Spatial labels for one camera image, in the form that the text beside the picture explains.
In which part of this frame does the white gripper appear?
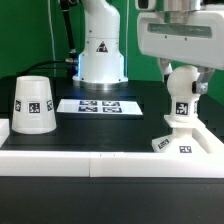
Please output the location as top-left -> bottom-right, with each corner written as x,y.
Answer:
137,10 -> 224,95

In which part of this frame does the white lamp bulb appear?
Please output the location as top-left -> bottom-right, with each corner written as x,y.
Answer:
167,65 -> 200,122

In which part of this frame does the white lamp base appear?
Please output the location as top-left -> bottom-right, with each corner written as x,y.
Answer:
151,115 -> 206,155

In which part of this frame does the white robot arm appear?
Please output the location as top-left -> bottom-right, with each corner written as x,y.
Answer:
74,0 -> 224,94

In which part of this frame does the white lamp shade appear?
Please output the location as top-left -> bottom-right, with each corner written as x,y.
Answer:
12,76 -> 56,134

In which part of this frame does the white marker sheet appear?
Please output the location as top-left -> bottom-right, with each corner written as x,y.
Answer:
57,99 -> 142,115

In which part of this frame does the white right fence wall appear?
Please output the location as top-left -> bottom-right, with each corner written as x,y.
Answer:
193,126 -> 224,154

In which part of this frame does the white fence wall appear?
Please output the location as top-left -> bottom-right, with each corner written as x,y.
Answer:
0,119 -> 9,147
0,150 -> 224,178
193,126 -> 224,154

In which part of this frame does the black cable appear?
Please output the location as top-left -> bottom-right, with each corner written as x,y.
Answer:
18,0 -> 81,77

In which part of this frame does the white front fence wall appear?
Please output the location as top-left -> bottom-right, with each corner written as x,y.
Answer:
0,150 -> 224,178

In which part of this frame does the white thin cable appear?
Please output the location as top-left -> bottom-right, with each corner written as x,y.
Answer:
47,0 -> 58,77

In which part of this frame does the white left fence wall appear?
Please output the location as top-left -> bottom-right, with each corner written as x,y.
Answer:
0,119 -> 9,147

